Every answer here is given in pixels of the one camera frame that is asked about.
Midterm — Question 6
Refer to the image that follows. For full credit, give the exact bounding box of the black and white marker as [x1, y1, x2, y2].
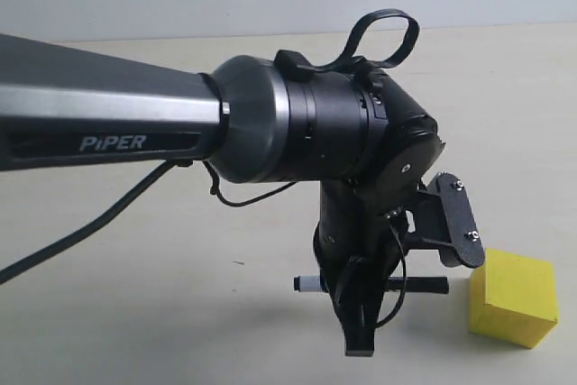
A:
[293, 275, 449, 295]

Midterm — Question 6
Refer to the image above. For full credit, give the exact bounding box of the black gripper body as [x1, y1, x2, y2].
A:
[313, 186, 452, 314]

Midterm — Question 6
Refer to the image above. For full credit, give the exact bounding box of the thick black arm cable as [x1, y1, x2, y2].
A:
[0, 160, 179, 286]

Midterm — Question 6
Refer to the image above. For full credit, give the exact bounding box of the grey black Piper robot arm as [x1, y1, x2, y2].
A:
[1, 35, 444, 357]

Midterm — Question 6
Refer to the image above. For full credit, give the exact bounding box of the yellow foam cube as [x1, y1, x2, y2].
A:
[468, 248, 559, 349]

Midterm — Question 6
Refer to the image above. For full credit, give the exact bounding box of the flat black ribbon cable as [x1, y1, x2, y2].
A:
[310, 7, 421, 75]

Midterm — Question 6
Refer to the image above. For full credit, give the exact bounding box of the thin black camera cable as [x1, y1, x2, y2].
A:
[205, 159, 409, 330]

